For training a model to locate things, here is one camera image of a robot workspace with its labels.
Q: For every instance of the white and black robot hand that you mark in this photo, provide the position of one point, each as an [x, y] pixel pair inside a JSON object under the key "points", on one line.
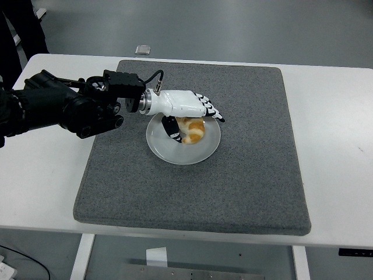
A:
{"points": [[180, 102]]}

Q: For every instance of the golden croissant bread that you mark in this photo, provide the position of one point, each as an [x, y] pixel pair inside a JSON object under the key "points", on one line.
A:
{"points": [[195, 129]]}

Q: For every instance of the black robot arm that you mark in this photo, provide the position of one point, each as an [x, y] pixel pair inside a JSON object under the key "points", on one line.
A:
{"points": [[58, 105]]}

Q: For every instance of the pale grey round plate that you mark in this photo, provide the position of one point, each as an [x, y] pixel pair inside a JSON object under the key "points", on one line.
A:
{"points": [[175, 154]]}

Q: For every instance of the grey metal plate with screws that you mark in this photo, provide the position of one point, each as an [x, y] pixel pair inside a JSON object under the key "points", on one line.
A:
{"points": [[189, 272]]}

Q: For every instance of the small silver floor socket cover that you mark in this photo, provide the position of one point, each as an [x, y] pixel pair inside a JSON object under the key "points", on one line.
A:
{"points": [[143, 49]]}

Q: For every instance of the grey felt mat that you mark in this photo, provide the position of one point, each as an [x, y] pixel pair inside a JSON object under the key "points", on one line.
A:
{"points": [[204, 198]]}

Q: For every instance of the white paper piece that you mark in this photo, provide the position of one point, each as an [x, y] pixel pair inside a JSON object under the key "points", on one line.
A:
{"points": [[156, 256]]}

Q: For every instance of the white metal stand base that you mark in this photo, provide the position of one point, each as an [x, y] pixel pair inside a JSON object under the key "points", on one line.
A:
{"points": [[42, 12]]}

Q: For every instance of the person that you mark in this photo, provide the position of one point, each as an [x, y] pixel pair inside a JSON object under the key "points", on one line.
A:
{"points": [[32, 26]]}

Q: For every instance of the white table leg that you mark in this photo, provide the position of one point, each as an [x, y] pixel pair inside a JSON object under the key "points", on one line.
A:
{"points": [[81, 256], [301, 264]]}

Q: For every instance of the black table control panel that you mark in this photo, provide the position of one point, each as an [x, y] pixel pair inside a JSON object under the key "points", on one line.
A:
{"points": [[355, 252]]}

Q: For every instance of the white power strip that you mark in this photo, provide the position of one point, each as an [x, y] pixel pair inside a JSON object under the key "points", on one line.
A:
{"points": [[6, 269]]}

